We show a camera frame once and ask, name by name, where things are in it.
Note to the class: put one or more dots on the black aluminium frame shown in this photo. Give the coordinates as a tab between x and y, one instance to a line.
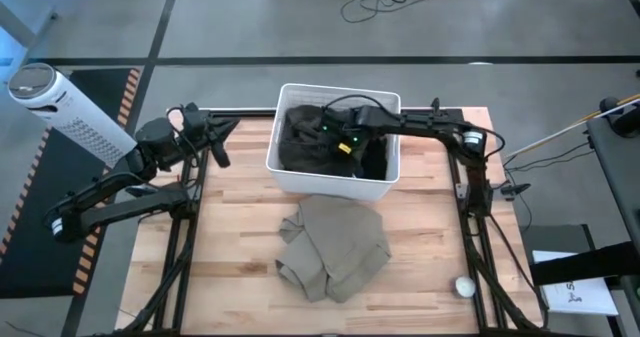
480	277

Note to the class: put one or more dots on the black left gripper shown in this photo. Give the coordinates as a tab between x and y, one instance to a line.
200	129

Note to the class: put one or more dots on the white balled sock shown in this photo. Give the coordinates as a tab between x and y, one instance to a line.
465	286

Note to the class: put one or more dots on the khaki garment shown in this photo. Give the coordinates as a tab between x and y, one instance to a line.
335	247

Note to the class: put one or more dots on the black table clamp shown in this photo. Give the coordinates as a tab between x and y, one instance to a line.
142	191
515	189

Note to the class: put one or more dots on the black orange-striped floor mat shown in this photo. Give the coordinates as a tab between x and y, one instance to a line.
30	257

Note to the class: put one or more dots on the black padded roller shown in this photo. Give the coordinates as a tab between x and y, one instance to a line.
625	119

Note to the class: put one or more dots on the dark olive garment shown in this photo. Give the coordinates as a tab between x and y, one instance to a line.
300	147

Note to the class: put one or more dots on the white plastic bin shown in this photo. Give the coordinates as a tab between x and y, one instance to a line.
330	186

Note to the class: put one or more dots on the black side table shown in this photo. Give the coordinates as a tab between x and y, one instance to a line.
617	172

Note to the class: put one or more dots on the white tower air purifier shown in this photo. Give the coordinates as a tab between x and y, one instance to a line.
75	114

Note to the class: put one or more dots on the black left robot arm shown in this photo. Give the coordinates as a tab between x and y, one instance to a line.
100	202

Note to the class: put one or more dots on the yellow tag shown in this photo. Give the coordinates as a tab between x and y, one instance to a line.
345	148

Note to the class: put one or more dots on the white printed paper sheet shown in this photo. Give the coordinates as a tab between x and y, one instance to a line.
575	294

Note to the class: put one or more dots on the black flat bar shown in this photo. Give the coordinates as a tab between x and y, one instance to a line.
585	264

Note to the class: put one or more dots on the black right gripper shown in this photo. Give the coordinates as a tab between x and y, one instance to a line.
350	127

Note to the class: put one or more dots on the white yellow rod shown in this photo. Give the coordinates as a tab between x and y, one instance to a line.
560	133

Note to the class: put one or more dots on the pale blue furniture piece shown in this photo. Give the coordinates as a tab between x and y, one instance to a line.
20	37

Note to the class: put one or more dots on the dark grey floor panel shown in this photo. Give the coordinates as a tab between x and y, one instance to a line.
555	237

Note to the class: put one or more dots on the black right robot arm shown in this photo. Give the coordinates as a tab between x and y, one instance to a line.
425	122

